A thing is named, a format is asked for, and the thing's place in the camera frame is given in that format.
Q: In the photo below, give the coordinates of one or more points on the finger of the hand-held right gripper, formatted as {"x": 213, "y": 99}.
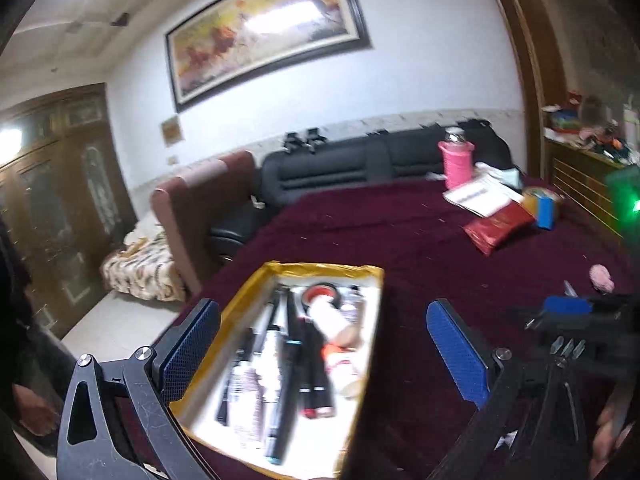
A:
{"x": 567, "y": 305}
{"x": 560, "y": 325}

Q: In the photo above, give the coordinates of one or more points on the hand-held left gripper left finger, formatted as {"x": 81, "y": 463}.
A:
{"x": 187, "y": 350}

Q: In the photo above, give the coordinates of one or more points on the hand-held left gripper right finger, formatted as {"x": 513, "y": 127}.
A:
{"x": 457, "y": 355}

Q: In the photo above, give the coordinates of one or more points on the pink fuzzy plush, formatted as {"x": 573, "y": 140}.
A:
{"x": 601, "y": 277}

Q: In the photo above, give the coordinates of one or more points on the thin black pencil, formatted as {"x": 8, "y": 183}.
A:
{"x": 275, "y": 315}

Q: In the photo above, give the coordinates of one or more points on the black marker with teal band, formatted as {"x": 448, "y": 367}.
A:
{"x": 285, "y": 390}

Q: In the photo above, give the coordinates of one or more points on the pale pink bottle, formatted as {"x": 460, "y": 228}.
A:
{"x": 332, "y": 322}

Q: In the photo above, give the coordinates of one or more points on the yellow rimmed white tray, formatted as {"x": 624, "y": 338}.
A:
{"x": 310, "y": 272}

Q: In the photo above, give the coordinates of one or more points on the black tape roll red core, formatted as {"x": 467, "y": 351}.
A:
{"x": 320, "y": 290}

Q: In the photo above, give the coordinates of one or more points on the person's right hand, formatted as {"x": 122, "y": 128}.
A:
{"x": 607, "y": 430}

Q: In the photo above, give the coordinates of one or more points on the blue rectangular box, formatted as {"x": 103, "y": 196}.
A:
{"x": 546, "y": 212}

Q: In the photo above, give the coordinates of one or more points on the floral patterned cushion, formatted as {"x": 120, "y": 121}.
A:
{"x": 145, "y": 265}

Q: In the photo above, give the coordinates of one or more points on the burgundy tablecloth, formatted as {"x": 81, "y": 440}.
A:
{"x": 425, "y": 260}

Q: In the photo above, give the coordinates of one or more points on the red foil packet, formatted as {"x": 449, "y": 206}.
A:
{"x": 500, "y": 227}

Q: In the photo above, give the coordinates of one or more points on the blue yellow sponge pack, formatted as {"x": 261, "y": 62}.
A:
{"x": 530, "y": 197}

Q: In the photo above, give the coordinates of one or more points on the wooden brick-pattern counter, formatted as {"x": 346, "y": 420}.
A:
{"x": 575, "y": 185}

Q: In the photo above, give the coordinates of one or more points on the white teal packet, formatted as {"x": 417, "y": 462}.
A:
{"x": 512, "y": 176}

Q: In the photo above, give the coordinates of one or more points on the reddish brown armchair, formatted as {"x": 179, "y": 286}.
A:
{"x": 200, "y": 210}

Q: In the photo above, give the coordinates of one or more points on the white paper stack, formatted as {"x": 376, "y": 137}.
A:
{"x": 480, "y": 195}

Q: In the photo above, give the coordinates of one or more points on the person's dark clothing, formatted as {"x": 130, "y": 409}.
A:
{"x": 20, "y": 310}

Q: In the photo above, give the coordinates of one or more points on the pink knit-covered bottle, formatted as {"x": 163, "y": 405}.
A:
{"x": 457, "y": 165}

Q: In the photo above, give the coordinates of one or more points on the black bag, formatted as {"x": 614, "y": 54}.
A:
{"x": 485, "y": 145}

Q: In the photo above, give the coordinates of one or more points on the red blue tissue box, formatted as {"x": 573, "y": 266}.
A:
{"x": 565, "y": 121}

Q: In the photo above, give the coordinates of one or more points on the white green tumbler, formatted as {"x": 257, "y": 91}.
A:
{"x": 631, "y": 127}

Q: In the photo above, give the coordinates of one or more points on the wooden wardrobe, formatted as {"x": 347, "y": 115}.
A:
{"x": 50, "y": 210}

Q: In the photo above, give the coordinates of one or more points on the black leather sofa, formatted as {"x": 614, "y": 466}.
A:
{"x": 325, "y": 175}

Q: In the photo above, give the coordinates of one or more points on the black clamp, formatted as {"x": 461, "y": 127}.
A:
{"x": 293, "y": 142}
{"x": 315, "y": 139}

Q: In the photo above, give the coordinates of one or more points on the yellow wall plaque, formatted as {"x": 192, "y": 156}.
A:
{"x": 171, "y": 131}

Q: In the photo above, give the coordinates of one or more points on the framed wall painting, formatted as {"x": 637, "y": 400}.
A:
{"x": 260, "y": 35}

